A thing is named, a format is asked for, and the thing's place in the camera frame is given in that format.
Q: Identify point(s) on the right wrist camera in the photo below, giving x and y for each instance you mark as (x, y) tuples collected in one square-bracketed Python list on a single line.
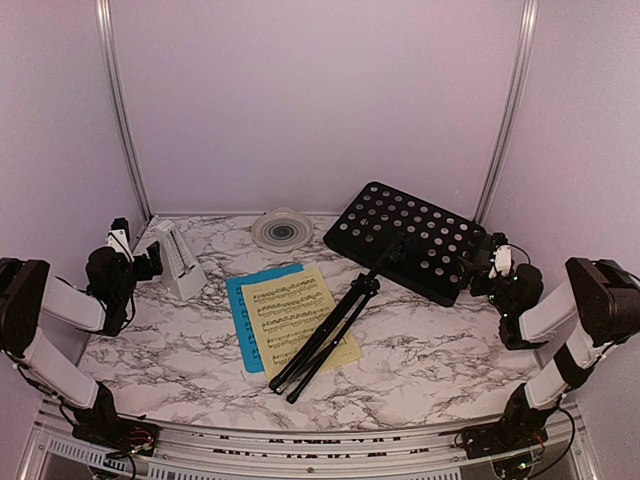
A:
[(502, 262)]

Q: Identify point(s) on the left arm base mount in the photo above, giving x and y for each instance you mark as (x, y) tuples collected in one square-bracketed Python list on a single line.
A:
[(117, 435)]

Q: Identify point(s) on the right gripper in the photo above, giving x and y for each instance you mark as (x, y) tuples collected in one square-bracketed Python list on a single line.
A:
[(480, 273)]

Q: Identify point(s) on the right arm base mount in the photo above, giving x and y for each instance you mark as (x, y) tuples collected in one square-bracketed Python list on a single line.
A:
[(514, 430)]

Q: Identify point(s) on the aluminium frame post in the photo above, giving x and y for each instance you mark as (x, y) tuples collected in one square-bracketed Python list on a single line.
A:
[(515, 92), (111, 64)]

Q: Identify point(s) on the right aluminium frame post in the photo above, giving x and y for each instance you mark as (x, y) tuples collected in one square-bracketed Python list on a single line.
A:
[(515, 92)]

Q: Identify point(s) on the black music stand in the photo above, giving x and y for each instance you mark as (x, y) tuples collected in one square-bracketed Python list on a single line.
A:
[(394, 235)]

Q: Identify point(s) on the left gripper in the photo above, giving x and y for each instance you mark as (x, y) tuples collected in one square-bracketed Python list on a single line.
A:
[(146, 272)]

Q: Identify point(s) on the aluminium front rail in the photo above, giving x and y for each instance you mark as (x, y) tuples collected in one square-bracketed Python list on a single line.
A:
[(199, 452)]

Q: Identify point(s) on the grey collapsible bowl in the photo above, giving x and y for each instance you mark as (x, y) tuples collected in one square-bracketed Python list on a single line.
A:
[(282, 230)]

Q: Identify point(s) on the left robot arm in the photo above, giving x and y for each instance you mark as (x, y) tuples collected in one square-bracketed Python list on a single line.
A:
[(105, 307)]

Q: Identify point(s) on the white metronome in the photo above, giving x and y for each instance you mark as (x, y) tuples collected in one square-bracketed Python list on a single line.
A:
[(182, 274)]

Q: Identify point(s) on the left aluminium frame post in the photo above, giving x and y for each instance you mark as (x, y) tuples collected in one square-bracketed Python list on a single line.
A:
[(111, 64)]

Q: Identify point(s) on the blue sheet music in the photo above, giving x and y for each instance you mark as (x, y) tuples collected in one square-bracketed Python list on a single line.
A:
[(247, 343)]

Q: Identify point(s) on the yellow sheet music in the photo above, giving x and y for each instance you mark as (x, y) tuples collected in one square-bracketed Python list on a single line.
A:
[(284, 313)]

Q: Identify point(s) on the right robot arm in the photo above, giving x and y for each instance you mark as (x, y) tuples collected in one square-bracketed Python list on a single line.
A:
[(597, 303)]

